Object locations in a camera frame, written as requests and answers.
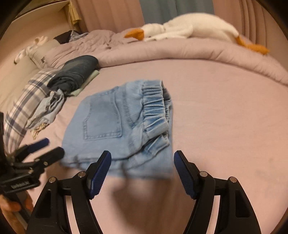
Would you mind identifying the plaid pillow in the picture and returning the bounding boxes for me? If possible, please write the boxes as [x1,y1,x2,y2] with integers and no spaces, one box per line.
[3,69,57,154]

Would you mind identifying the folded grey-blue pants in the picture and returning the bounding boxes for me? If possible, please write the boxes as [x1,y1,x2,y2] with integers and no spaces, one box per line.
[25,89,65,130]

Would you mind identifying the pink curtain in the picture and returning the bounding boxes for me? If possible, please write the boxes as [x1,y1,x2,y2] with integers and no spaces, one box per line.
[73,1,287,64]

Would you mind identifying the pink bed sheet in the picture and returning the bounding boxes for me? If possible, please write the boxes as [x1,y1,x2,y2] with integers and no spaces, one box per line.
[20,58,288,234]

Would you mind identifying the white goose plush toy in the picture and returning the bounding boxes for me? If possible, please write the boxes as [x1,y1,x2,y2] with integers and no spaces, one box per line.
[124,13,269,55]

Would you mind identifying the light blue denim pants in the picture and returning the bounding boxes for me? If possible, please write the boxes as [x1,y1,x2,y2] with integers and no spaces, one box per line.
[61,80,173,179]

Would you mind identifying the beige pillow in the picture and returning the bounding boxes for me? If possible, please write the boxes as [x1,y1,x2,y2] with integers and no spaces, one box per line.
[27,39,60,69]

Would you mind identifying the folded dark navy garment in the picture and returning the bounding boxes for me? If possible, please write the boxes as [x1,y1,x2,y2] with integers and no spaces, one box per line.
[47,55,99,96]

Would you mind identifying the teal curtain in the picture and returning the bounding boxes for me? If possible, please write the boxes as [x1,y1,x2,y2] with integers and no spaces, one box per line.
[140,0,214,24]

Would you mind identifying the person's left hand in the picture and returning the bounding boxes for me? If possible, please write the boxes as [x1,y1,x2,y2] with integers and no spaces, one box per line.
[1,195,26,233]

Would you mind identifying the yellow patterned folded garment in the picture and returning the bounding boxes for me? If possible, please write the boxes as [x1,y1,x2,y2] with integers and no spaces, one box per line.
[30,122,49,140]

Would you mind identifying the folded pale green garment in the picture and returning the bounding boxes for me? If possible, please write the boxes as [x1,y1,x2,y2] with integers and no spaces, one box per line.
[69,70,99,96]

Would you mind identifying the pink quilted comforter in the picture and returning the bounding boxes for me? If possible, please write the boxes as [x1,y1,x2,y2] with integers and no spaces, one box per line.
[44,30,287,85]

